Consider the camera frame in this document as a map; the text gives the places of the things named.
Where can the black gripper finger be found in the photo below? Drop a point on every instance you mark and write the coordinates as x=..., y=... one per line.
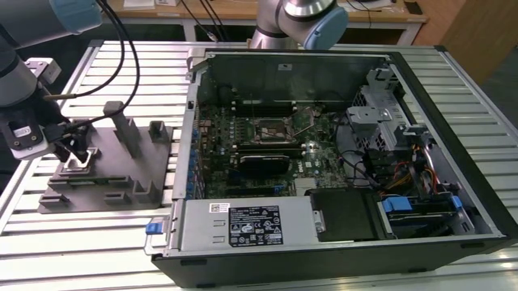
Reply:
x=83, y=145
x=63, y=151

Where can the silver square CPU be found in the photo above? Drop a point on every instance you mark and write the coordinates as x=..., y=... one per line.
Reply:
x=75, y=166

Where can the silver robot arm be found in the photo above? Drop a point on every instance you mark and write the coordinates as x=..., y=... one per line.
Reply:
x=25, y=24

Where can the black CPU socket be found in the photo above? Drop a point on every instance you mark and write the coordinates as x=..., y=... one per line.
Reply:
x=269, y=130

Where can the grey parts rack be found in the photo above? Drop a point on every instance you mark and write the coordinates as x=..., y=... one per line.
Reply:
x=122, y=169

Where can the blue case latch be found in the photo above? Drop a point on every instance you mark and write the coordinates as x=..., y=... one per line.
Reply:
x=154, y=228

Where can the silver power supply unit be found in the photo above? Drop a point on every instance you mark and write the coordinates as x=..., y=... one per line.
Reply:
x=194, y=224

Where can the white QR code sticker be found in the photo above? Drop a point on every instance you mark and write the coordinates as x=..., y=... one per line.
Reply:
x=220, y=208

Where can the black expansion slot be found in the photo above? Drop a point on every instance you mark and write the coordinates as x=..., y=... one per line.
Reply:
x=252, y=191

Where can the small black graphics card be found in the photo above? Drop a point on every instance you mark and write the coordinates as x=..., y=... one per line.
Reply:
x=264, y=165

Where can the black RAM slot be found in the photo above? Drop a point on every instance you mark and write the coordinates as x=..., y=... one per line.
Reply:
x=272, y=112
x=268, y=146
x=272, y=105
x=268, y=153

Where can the small white box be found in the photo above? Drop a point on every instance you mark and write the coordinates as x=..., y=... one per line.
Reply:
x=167, y=2

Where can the black power supply label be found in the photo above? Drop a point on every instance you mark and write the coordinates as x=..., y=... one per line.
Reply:
x=256, y=225

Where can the white case sticker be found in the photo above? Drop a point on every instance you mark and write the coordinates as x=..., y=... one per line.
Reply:
x=285, y=66

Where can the small silver heat sink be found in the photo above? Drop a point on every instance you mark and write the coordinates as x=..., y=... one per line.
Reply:
x=305, y=185

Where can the green motherboard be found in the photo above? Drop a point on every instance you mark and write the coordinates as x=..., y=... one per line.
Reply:
x=324, y=142

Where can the black open PC case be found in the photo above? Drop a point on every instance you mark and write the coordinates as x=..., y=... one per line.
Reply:
x=284, y=266

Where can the black plastic shroud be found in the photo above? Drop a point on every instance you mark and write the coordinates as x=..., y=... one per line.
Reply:
x=344, y=215

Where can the silver metal drive cage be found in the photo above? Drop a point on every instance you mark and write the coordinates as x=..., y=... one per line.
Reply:
x=377, y=115

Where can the blue disk carrier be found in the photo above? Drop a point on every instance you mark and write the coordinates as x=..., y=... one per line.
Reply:
x=397, y=204

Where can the black device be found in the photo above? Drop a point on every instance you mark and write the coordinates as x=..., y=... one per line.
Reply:
x=413, y=7

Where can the wooden cabinet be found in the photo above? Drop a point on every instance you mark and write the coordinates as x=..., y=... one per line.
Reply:
x=477, y=30

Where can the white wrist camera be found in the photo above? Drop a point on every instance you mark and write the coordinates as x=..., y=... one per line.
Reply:
x=29, y=147

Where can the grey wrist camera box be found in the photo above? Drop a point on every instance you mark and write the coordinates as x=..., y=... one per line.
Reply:
x=45, y=69

